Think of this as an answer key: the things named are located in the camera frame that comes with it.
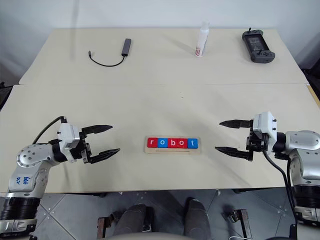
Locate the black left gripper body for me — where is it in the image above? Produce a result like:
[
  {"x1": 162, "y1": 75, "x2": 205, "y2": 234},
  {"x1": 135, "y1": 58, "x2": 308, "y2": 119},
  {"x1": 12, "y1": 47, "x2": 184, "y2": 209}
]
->
[{"x1": 69, "y1": 135, "x2": 93, "y2": 165}]

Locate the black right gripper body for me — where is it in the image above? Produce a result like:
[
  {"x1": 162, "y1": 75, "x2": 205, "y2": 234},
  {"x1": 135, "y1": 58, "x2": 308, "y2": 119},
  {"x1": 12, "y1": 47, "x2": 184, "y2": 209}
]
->
[{"x1": 245, "y1": 119, "x2": 270, "y2": 161}]

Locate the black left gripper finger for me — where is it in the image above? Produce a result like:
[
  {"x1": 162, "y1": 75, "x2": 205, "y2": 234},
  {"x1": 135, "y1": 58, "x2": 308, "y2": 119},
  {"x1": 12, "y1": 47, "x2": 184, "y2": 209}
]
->
[
  {"x1": 88, "y1": 147, "x2": 122, "y2": 165},
  {"x1": 80, "y1": 123, "x2": 115, "y2": 136}
]

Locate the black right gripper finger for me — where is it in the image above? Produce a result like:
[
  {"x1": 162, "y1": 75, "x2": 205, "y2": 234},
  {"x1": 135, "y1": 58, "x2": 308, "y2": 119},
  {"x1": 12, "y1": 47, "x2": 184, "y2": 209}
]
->
[
  {"x1": 218, "y1": 119, "x2": 254, "y2": 130},
  {"x1": 214, "y1": 146, "x2": 251, "y2": 161}
]

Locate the wooden letter tray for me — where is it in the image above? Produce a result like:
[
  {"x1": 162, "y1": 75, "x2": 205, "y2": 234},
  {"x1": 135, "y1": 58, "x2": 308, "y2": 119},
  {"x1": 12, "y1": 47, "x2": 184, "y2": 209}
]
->
[{"x1": 144, "y1": 136, "x2": 202, "y2": 155}]

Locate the dark rounded shape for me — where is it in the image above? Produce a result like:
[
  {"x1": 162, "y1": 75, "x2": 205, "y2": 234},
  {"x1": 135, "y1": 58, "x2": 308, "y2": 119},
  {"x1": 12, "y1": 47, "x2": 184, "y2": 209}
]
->
[
  {"x1": 183, "y1": 197, "x2": 211, "y2": 237},
  {"x1": 116, "y1": 203, "x2": 155, "y2": 239}
]

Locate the black handheld controller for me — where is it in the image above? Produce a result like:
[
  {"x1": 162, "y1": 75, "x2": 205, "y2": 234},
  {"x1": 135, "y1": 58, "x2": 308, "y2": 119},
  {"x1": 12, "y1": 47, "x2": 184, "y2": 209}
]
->
[{"x1": 241, "y1": 27, "x2": 276, "y2": 64}]

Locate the white plastic bottle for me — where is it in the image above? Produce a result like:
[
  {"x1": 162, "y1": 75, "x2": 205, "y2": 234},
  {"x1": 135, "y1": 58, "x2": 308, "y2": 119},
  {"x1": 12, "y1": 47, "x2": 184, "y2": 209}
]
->
[{"x1": 194, "y1": 20, "x2": 211, "y2": 59}]

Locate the black object beside table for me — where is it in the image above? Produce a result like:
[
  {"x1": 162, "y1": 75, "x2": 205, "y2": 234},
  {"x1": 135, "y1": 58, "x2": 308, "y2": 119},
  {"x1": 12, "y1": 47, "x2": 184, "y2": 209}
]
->
[{"x1": 301, "y1": 53, "x2": 320, "y2": 86}]

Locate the dark object beside table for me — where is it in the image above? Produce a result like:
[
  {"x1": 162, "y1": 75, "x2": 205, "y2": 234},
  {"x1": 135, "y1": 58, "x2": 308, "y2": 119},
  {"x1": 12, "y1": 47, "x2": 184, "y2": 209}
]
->
[{"x1": 0, "y1": 81, "x2": 13, "y2": 111}]

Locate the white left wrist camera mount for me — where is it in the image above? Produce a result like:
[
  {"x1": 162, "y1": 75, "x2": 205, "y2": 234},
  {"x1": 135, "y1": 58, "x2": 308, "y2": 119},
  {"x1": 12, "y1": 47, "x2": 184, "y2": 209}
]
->
[{"x1": 56, "y1": 122, "x2": 82, "y2": 152}]

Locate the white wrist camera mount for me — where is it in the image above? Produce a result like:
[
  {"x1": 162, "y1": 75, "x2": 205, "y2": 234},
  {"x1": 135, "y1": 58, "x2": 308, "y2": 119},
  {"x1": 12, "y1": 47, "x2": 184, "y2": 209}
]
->
[
  {"x1": 252, "y1": 111, "x2": 279, "y2": 153},
  {"x1": 56, "y1": 122, "x2": 82, "y2": 152}
]

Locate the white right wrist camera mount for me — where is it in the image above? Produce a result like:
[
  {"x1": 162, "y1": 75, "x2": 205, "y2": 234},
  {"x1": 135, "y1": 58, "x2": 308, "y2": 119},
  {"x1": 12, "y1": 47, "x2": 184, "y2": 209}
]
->
[{"x1": 252, "y1": 111, "x2": 279, "y2": 153}]

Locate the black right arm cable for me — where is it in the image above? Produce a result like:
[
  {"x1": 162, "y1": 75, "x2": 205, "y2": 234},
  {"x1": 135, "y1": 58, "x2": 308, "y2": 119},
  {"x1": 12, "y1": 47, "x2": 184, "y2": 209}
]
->
[{"x1": 262, "y1": 149, "x2": 299, "y2": 240}]

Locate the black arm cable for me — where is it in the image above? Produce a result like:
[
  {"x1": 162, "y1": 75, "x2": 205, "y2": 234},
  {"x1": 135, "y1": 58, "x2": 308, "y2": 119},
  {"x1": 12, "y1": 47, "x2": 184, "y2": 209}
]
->
[
  {"x1": 31, "y1": 115, "x2": 69, "y2": 146},
  {"x1": 262, "y1": 149, "x2": 299, "y2": 240}
]

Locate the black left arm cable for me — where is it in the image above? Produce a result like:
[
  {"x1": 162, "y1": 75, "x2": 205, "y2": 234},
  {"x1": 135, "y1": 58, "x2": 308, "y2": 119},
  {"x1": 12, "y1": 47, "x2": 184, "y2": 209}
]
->
[{"x1": 31, "y1": 115, "x2": 69, "y2": 146}]

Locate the rusty metal bracket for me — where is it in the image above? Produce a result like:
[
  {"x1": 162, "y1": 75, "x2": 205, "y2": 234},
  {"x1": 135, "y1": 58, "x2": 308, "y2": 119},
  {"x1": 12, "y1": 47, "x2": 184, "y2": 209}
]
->
[
  {"x1": 222, "y1": 207, "x2": 254, "y2": 239},
  {"x1": 97, "y1": 211, "x2": 121, "y2": 239}
]

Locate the grey USB hub with cable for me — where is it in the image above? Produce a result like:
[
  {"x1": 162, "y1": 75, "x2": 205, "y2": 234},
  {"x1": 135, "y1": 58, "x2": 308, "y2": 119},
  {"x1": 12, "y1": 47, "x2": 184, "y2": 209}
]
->
[{"x1": 87, "y1": 38, "x2": 133, "y2": 67}]

